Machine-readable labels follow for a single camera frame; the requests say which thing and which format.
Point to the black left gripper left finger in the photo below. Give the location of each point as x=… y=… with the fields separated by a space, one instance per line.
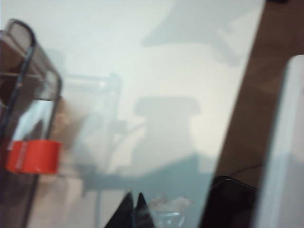
x=123 y=216

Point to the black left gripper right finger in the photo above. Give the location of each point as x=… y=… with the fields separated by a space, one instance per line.
x=143 y=216

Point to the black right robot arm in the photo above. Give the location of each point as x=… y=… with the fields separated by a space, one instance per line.
x=228 y=206

